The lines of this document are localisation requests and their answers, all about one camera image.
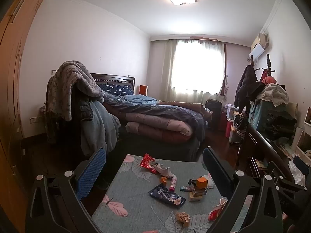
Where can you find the star printed blue pillow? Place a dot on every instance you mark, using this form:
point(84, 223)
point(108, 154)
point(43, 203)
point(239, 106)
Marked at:
point(116, 89)

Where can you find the clear plastic storage box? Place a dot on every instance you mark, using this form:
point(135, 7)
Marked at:
point(229, 109)

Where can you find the red plastic container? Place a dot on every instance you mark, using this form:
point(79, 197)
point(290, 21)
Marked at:
point(228, 128)

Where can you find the dark wooden bed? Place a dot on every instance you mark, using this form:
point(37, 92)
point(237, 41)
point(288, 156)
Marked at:
point(155, 148)

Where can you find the striped bag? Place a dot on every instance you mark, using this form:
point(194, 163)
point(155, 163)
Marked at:
point(240, 127)

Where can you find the blue quilt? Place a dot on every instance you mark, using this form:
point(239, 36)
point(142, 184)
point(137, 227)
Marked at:
point(158, 106)

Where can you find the red snack wrapper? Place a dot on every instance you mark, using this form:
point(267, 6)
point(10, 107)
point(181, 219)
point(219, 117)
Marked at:
point(147, 162)

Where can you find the white crumpled clothes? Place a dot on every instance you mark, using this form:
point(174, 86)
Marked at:
point(274, 92)

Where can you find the colourful small packet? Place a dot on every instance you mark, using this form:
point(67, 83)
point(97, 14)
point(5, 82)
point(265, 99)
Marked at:
point(185, 188)

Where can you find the pink tube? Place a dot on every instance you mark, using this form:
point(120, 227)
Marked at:
point(173, 183)

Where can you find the black suitcase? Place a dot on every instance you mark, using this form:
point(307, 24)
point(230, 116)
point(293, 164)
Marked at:
point(213, 109)

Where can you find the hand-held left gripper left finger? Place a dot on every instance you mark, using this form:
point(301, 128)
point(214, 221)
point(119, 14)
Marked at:
point(91, 172)

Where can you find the white plastic bag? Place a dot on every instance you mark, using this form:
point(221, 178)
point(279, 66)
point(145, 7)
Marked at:
point(297, 174)

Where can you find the white crumpled paper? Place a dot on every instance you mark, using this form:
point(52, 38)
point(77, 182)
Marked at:
point(165, 171)

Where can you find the teal storage box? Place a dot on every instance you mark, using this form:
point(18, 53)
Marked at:
point(261, 112)

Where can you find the clear plastic wrapper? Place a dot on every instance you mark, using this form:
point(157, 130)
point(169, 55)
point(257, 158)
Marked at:
point(210, 182)

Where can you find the dark blue snack bag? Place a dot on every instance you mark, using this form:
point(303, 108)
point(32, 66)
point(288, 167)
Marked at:
point(166, 195)

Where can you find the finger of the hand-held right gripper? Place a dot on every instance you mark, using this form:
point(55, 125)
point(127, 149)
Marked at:
point(301, 162)

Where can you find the orange box on dark boxes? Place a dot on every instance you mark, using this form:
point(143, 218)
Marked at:
point(196, 196)

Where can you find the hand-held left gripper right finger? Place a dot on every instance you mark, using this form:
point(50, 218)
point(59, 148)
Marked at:
point(216, 172)

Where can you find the white storage cabinet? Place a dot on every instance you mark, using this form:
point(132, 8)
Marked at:
point(303, 136)

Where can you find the pink folded quilt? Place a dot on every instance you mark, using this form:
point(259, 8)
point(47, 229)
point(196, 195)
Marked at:
point(158, 126)

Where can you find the dark small box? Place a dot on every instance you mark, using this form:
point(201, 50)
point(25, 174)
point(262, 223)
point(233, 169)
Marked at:
point(193, 184)

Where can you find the white air conditioner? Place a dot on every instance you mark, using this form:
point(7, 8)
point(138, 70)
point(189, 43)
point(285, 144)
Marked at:
point(260, 45)

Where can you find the dark padded jacket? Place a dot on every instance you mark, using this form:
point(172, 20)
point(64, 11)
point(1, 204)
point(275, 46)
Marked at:
point(82, 106)

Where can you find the wooden wardrobe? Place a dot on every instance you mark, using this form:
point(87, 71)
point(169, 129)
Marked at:
point(12, 77)

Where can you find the red and white wrapper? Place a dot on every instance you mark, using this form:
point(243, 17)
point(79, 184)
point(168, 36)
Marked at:
point(217, 210)

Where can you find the pink cloth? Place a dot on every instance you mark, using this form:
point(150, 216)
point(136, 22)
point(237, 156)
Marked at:
point(269, 79)

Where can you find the brown crumpled paper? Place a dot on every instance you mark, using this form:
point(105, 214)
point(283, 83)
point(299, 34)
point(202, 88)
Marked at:
point(183, 219)

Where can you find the leaf printed grey tablecloth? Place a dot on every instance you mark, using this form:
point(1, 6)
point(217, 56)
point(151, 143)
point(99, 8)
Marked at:
point(141, 213)

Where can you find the orange nightstand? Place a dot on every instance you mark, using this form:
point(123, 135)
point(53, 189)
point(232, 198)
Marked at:
point(143, 89)

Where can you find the wooden coat rack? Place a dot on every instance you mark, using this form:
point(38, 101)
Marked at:
point(268, 64)

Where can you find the blue-grey fleece robe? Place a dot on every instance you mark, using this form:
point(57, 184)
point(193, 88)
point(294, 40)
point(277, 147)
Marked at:
point(97, 131)

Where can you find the dark hanging coat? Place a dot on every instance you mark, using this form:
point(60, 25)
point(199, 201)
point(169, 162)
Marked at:
point(246, 85)

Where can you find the pile of dark clothes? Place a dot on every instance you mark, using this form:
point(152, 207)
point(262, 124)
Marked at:
point(279, 126)

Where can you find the sheer window curtain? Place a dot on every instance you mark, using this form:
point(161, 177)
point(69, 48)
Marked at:
point(196, 65)

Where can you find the dark wooden dresser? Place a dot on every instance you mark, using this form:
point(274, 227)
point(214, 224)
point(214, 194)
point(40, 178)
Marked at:
point(264, 148)

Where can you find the small orange wrapper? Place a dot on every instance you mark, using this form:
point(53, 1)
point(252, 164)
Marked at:
point(164, 180)

